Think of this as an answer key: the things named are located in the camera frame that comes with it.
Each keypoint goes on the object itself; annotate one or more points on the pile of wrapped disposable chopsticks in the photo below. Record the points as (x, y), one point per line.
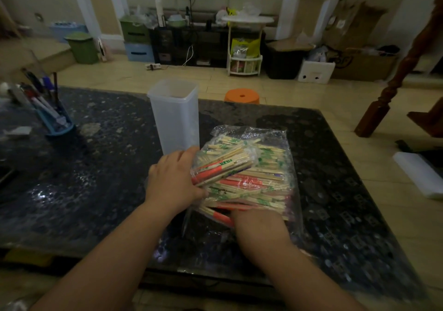
(263, 182)

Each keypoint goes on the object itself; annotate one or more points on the white power strip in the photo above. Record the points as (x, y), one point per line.
(153, 66)

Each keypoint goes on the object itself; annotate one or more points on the person's left thumb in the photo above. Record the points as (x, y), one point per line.
(198, 192)

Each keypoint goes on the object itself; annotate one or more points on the flattened cardboard box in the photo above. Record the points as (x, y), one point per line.
(349, 23)

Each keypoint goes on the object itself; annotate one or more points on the brown wooden banister post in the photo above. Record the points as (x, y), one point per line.
(398, 75)

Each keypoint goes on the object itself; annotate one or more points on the bunch of pens and markers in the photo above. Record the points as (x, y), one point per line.
(41, 96)

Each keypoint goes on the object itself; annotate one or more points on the bundle of chopsticks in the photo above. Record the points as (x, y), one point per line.
(225, 167)

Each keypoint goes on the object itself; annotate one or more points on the white folded paper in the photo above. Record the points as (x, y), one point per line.
(17, 132)

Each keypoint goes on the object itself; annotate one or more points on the green trash bin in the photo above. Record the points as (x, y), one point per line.
(82, 48)

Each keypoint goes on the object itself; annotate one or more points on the translucent white plastic container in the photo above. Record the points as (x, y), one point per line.
(174, 120)

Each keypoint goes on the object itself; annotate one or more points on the white round tiered rack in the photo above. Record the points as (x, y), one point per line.
(246, 20)

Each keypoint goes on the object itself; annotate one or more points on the blue plastic drawer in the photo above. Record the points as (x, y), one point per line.
(140, 52)

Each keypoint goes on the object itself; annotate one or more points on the clear plastic bag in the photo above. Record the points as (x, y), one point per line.
(277, 137)

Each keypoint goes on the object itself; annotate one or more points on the person's left forearm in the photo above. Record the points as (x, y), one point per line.
(103, 262)

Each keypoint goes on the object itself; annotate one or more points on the person's right hand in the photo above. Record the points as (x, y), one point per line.
(258, 229)

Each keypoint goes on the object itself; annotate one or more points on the yellow snack bag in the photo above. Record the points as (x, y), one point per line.
(245, 46)

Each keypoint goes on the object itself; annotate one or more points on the black storage box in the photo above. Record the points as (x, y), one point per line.
(283, 61)

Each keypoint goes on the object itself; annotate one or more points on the blue plastic basket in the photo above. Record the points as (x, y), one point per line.
(65, 30)

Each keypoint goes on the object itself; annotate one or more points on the green plastic drawer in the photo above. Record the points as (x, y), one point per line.
(135, 30)

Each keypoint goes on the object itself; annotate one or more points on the black low shelf unit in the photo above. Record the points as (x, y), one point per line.
(193, 46)

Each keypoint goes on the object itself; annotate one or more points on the person's left hand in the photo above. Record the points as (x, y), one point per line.
(171, 182)

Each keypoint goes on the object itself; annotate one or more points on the orange plastic stool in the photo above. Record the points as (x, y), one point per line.
(242, 96)

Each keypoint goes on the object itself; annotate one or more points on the white foam box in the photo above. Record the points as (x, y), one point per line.
(315, 72)

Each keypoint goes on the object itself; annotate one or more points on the white foam sheet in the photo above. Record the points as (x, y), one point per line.
(420, 174)

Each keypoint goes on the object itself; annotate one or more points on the person's right forearm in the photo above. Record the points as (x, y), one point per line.
(294, 276)

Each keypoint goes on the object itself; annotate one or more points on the large cardboard box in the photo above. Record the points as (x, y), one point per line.
(363, 65)

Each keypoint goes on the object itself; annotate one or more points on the blue pen holder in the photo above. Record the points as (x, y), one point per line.
(57, 122)

